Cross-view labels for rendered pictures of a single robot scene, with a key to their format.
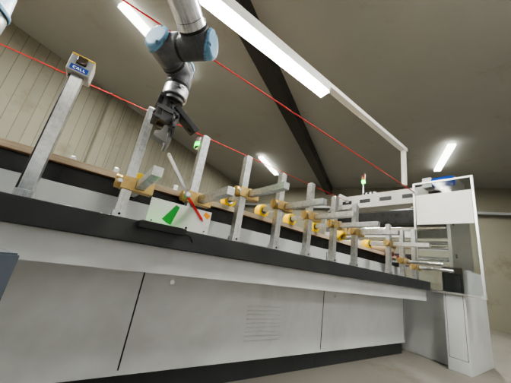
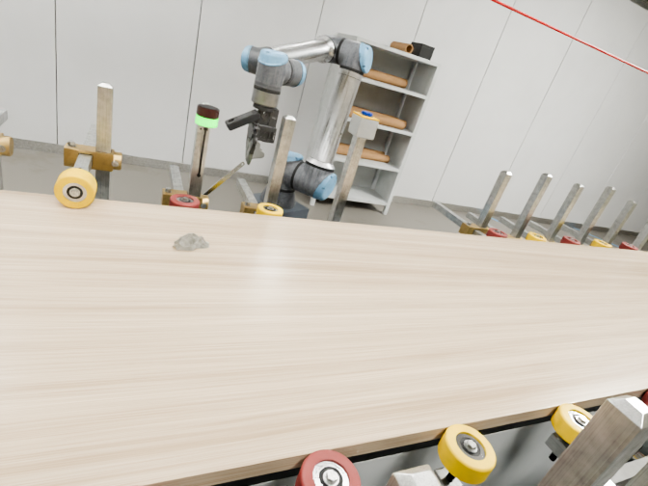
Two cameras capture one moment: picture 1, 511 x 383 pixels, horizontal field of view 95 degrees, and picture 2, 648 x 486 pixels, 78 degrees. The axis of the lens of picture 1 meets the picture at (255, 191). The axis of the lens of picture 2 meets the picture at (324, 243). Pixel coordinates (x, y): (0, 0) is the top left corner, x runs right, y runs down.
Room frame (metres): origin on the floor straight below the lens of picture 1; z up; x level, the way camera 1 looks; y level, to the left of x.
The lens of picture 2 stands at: (2.11, 0.79, 1.37)
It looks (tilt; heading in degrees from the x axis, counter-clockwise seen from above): 25 degrees down; 184
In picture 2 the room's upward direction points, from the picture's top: 17 degrees clockwise
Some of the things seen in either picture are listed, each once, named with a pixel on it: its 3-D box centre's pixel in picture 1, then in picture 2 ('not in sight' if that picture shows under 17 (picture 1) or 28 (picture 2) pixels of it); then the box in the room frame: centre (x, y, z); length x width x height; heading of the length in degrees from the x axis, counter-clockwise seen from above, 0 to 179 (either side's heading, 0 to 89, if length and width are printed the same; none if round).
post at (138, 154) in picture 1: (135, 159); (273, 187); (0.87, 0.48, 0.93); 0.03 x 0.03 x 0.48; 34
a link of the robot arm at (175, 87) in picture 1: (175, 94); (264, 97); (0.76, 0.36, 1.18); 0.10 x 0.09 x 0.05; 34
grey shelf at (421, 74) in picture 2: not in sight; (364, 131); (-2.01, 0.54, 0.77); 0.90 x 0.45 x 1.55; 122
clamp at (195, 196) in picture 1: (195, 199); (185, 201); (1.02, 0.26, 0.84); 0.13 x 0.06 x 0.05; 124
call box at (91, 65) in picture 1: (80, 71); (363, 126); (0.72, 0.70, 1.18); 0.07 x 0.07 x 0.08; 34
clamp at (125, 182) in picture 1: (134, 185); (260, 213); (0.88, 0.46, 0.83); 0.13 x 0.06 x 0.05; 124
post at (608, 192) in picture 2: not in sight; (585, 229); (-0.10, 1.94, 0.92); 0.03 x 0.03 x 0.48; 34
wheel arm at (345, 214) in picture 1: (317, 216); not in sight; (1.41, -0.40, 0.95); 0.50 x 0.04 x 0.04; 34
